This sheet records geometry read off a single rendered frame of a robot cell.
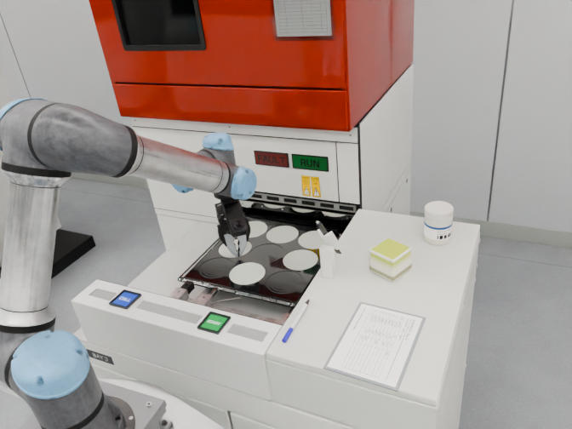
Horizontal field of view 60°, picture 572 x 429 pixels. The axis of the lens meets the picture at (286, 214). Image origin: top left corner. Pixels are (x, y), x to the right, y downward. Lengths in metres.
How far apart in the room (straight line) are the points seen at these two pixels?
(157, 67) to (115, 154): 0.75
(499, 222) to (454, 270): 1.92
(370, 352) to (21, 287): 0.67
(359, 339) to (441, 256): 0.36
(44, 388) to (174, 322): 0.35
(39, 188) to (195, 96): 0.70
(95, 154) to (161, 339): 0.52
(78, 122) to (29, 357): 0.41
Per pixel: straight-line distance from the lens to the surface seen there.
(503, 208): 3.12
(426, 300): 1.17
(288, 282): 1.34
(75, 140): 0.88
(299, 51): 1.35
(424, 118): 2.96
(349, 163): 1.46
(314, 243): 1.48
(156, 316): 1.23
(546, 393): 2.36
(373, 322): 1.10
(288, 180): 1.56
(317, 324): 1.11
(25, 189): 0.99
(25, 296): 1.04
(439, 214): 1.30
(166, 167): 0.98
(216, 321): 1.16
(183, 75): 1.56
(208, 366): 1.20
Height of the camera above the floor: 1.71
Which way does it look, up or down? 30 degrees down
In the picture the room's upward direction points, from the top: 7 degrees counter-clockwise
